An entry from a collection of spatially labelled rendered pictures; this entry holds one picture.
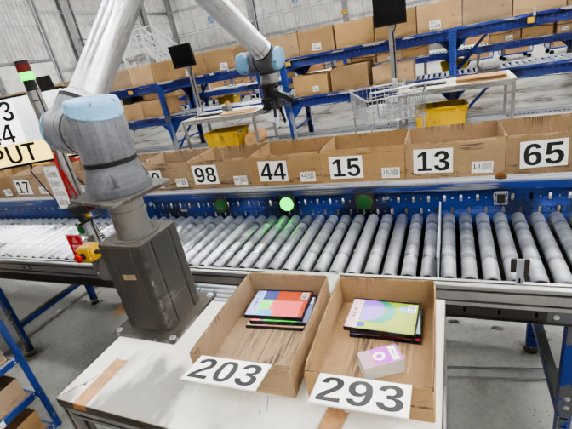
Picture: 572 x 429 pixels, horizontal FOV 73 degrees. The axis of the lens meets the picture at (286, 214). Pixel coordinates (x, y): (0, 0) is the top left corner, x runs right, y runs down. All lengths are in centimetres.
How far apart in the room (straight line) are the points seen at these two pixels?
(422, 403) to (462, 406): 106
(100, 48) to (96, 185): 45
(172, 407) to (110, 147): 70
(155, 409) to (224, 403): 18
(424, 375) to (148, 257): 82
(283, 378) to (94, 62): 107
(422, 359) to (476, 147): 99
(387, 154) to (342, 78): 445
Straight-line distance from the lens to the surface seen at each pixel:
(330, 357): 109
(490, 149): 179
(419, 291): 120
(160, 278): 127
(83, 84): 138
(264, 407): 103
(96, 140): 117
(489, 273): 141
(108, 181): 119
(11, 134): 213
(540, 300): 139
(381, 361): 101
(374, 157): 181
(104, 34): 144
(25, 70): 188
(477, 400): 202
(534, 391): 211
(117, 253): 128
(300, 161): 191
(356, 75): 613
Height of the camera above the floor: 152
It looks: 23 degrees down
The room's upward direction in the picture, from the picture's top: 11 degrees counter-clockwise
